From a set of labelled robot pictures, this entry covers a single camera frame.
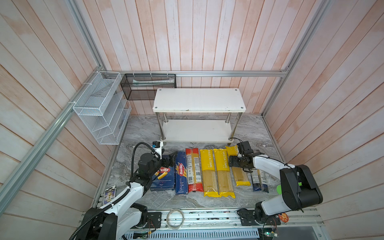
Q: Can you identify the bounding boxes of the yellow spaghetti bag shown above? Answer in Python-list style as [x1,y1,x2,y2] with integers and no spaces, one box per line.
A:
[200,149,220,198]
[226,146,251,187]
[214,149,236,199]

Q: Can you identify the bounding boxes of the dark blue spaghetti bag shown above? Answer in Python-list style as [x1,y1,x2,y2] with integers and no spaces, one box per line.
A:
[251,169,269,193]

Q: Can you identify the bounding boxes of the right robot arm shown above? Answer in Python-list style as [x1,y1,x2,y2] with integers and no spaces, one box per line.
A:
[229,153,323,225]

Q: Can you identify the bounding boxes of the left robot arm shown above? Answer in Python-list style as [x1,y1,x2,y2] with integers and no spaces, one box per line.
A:
[70,141,178,240]

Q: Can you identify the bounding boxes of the blue Barilla pasta box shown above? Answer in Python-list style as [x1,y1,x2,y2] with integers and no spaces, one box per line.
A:
[150,160,176,191]

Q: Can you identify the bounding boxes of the white two-tier shelf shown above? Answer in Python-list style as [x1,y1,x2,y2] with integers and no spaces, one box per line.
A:
[153,88,246,144]

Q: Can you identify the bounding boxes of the narrow blue Barilla spaghetti box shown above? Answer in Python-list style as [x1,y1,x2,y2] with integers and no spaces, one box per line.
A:
[175,151,189,195]

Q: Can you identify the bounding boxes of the red spaghetti bag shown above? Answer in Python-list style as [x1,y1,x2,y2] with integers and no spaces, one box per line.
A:
[186,148,204,193]

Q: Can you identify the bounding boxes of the green funnel cup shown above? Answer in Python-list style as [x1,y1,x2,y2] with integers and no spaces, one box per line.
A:
[277,185,282,195]

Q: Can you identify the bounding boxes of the small printed card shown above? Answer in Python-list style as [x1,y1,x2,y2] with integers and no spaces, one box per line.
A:
[103,185,117,205]

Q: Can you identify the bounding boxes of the red round tag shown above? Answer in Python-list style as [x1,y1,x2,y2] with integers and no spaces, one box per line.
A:
[279,213,289,223]

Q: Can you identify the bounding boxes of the black mesh basket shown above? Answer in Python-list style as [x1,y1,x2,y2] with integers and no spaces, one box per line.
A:
[120,73,177,101]

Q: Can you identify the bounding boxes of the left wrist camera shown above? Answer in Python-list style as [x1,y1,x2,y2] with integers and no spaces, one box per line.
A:
[152,141,164,158]

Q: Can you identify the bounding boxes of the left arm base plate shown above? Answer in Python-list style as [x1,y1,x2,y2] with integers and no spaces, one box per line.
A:
[132,212,162,229]

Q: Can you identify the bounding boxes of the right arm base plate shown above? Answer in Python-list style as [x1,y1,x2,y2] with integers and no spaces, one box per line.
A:
[237,209,281,226]

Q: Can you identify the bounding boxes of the coiled white cable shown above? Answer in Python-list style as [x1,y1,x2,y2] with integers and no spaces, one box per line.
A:
[165,208,185,230]

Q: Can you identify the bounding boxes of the white wire mesh organizer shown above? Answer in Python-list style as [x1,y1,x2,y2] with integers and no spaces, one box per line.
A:
[73,72,132,145]

